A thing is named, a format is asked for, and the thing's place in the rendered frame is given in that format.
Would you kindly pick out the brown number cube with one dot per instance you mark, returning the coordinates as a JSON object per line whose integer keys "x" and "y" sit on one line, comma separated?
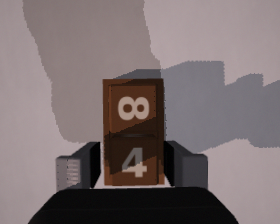
{"x": 134, "y": 160}
{"x": 133, "y": 108}

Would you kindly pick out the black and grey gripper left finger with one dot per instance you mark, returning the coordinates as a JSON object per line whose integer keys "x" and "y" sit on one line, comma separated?
{"x": 81, "y": 170}

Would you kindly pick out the brown wooden tray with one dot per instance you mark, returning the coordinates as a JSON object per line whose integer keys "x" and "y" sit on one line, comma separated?
{"x": 107, "y": 135}

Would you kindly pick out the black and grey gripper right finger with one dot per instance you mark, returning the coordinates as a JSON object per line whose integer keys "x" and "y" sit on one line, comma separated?
{"x": 182, "y": 168}

